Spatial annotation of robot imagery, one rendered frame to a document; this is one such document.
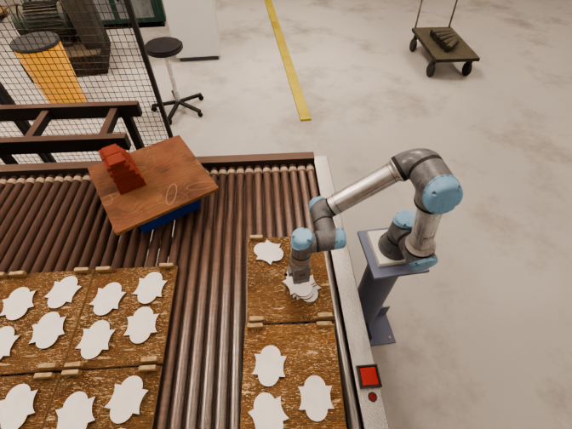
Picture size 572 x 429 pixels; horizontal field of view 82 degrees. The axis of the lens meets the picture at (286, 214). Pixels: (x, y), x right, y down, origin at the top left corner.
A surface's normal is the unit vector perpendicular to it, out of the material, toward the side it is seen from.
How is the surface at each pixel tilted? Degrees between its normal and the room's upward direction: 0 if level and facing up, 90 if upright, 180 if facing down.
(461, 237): 0
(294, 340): 0
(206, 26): 90
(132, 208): 0
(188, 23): 90
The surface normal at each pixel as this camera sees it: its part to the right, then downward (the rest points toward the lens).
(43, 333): 0.01, -0.63
